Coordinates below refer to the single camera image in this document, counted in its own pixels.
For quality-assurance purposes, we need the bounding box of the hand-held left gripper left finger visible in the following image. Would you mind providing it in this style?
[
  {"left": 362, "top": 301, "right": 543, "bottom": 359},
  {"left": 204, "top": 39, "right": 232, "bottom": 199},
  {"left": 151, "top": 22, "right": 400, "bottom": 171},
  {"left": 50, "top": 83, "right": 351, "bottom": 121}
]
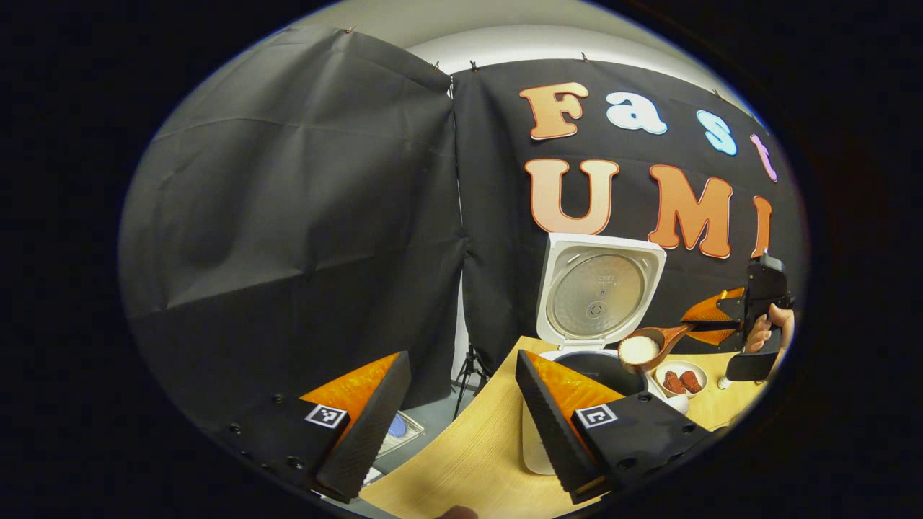
[{"left": 220, "top": 351, "right": 412, "bottom": 504}]

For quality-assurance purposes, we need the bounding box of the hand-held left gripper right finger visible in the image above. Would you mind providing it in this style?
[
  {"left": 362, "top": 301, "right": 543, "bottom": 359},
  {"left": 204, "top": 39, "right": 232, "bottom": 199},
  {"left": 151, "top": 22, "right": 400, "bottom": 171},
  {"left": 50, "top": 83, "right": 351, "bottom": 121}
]
[{"left": 515, "top": 350, "right": 711, "bottom": 505}]

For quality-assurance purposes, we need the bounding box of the dark wooden spoon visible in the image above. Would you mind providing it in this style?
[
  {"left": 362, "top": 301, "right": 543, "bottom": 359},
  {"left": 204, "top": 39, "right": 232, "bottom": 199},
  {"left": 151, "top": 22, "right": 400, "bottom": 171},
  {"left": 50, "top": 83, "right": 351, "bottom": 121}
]
[{"left": 618, "top": 322, "right": 697, "bottom": 375}]

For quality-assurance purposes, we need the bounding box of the spoonful of white rice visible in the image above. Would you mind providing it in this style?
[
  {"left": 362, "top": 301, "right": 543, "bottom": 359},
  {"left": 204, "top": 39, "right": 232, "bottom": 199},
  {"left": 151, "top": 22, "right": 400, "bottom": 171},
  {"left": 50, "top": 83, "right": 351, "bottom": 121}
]
[{"left": 621, "top": 336, "right": 661, "bottom": 366}]

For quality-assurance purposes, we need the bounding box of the white rice cooker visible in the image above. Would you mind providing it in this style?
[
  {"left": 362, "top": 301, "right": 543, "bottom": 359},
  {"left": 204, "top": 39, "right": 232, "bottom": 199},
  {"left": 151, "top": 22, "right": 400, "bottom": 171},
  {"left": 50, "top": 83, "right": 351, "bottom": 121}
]
[{"left": 521, "top": 232, "right": 690, "bottom": 476}]

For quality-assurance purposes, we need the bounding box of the white floor tray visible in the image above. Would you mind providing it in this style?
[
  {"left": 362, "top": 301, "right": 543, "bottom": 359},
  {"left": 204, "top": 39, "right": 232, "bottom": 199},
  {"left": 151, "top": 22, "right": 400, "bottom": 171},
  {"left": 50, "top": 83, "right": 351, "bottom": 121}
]
[{"left": 375, "top": 411, "right": 427, "bottom": 457}]

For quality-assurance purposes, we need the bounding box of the white oval plate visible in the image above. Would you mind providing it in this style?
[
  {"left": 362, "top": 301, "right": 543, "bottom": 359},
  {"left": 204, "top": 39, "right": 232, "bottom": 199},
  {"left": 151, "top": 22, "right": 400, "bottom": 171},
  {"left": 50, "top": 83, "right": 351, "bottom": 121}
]
[{"left": 654, "top": 360, "right": 710, "bottom": 399}]

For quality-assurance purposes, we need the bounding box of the black tripod stand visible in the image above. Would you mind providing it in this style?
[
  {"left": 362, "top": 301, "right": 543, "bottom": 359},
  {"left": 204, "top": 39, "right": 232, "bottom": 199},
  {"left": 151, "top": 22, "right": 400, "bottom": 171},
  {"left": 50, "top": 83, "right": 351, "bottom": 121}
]
[{"left": 452, "top": 344, "right": 492, "bottom": 420}]

